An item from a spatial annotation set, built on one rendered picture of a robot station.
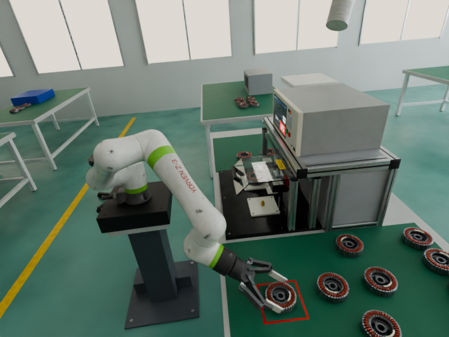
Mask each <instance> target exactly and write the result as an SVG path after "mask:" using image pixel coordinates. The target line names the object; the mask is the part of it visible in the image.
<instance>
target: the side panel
mask: <svg viewBox="0 0 449 337"><path fill-rule="evenodd" d="M397 172H398V168H396V169H389V170H381V171H368V172H362V173H349V174H342V175H333V176H332V182H331V190H330V196H329V204H328V209H327V218H326V223H325V227H324V228H323V229H324V230H325V232H328V231H329V232H331V231H343V230H349V229H361V228H367V227H378V226H382V224H383V222H384V217H385V214H386V210H387V208H388V203H389V200H390V196H391V193H392V189H393V186H394V182H395V179H396V175H397Z"/></svg>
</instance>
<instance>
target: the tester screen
mask: <svg viewBox="0 0 449 337"><path fill-rule="evenodd" d="M280 113H282V115H283V116H284V117H285V118H286V107H285V106H284V105H283V104H282V102H281V101H280V100H279V99H278V98H277V97H276V96H275V95H274V118H275V115H277V116H278V121H277V122H278V123H279V127H278V125H277V123H276V122H275V121H274V123H275V124H276V125H277V127H278V128H279V129H280V121H281V122H282V123H283V124H284V126H285V125H286V120H285V123H284V122H283V121H282V120H281V118H280ZM275 120H277V119H276V118H275ZM283 135H284V134H283ZM284 136H285V135H284Z"/></svg>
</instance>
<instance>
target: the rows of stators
mask: <svg viewBox="0 0 449 337"><path fill-rule="evenodd" d="M402 239H403V240H404V242H405V243H407V245H409V246H411V247H413V248H416V249H419V250H425V252H424V255H423V257H422V260H423V262H424V264H425V265H426V266H427V267H428V268H429V269H431V270H434V271H435V272H436V273H439V274H442V275H449V253H447V252H446V251H444V250H441V249H435V248H431V247H432V245H433V242H434V238H433V237H432V236H431V235H430V234H429V233H428V232H427V231H424V230H423V229H422V230H421V229H418V228H416V227H408V228H406V229H404V232H403V234H402ZM422 239H423V240H424V241H422ZM446 263H447V264H448V265H446Z"/></svg>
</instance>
